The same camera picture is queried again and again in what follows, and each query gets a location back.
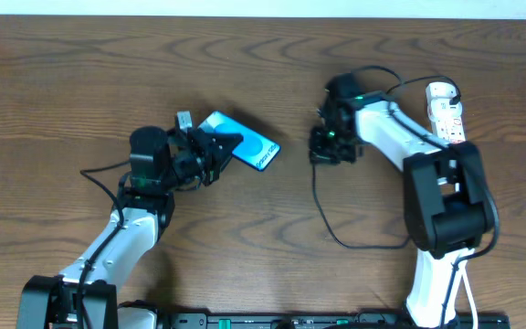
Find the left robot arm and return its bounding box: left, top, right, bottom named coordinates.
left=16, top=126, right=243, bottom=329

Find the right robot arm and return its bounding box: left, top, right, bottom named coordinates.
left=309, top=72, right=504, bottom=328

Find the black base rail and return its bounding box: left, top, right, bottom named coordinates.
left=171, top=312, right=509, bottom=329

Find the blue smartphone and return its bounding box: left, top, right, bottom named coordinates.
left=199, top=111, right=281, bottom=172

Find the white charger adapter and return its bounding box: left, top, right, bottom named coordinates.
left=426, top=81, right=457, bottom=102

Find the white power strip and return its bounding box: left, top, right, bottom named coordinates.
left=427, top=98, right=466, bottom=143

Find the black charger cable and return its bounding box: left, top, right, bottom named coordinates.
left=310, top=74, right=462, bottom=251

